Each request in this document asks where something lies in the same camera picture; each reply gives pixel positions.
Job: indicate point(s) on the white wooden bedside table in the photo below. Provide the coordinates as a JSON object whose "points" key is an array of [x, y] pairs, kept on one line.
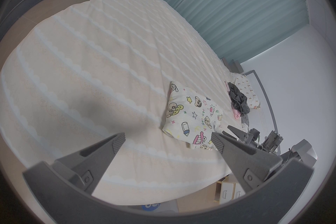
{"points": [[227, 188]]}

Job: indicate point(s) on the pink garment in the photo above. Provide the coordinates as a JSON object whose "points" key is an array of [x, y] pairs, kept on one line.
{"points": [[236, 114]]}

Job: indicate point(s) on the white printed pyjama top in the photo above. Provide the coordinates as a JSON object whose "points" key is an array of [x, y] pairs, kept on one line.
{"points": [[191, 118]]}

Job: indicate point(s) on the grey bedside table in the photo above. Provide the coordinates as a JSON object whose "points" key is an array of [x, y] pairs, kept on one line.
{"points": [[232, 65]]}

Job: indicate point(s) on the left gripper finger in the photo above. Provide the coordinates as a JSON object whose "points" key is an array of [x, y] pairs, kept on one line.
{"points": [[89, 162]]}

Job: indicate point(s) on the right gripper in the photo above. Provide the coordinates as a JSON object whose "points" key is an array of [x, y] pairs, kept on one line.
{"points": [[253, 143]]}

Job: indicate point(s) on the bed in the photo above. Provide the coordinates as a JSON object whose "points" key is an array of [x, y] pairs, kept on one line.
{"points": [[91, 73]]}

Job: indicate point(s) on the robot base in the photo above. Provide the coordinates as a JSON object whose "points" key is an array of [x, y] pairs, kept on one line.
{"points": [[157, 208]]}

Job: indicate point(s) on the black garment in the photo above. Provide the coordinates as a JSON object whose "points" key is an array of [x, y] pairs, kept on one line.
{"points": [[237, 99]]}

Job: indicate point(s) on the blue-green curtain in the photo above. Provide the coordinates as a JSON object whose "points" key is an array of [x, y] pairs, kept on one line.
{"points": [[223, 2]]}

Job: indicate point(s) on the grey garment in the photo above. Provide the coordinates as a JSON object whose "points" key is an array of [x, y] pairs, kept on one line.
{"points": [[245, 120]]}

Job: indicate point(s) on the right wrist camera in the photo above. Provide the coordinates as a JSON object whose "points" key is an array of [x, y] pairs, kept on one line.
{"points": [[254, 133]]}

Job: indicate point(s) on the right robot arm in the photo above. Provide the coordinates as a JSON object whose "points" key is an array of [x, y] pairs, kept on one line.
{"points": [[301, 152]]}

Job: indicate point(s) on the white printed pillow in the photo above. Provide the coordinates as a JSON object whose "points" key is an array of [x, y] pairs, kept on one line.
{"points": [[248, 91]]}

